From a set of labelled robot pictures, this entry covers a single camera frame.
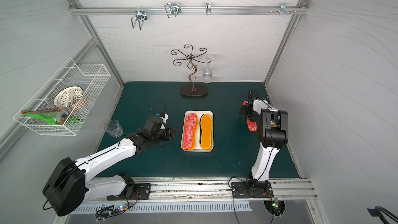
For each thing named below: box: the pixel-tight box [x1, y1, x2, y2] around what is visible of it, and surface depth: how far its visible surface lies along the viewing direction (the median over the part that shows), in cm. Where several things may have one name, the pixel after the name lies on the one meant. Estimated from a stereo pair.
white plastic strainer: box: [53, 86, 84, 110], surface depth 67 cm
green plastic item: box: [24, 111, 84, 125], surface depth 56 cm
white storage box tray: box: [180, 109, 215, 153], surface depth 92 cm
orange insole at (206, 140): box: [200, 113, 213, 151], surface depth 94 cm
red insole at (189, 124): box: [183, 113, 198, 150], surface depth 93 cm
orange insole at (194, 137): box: [184, 114, 199, 151], surface depth 91 cm
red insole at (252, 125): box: [246, 118, 258, 132], surface depth 98 cm
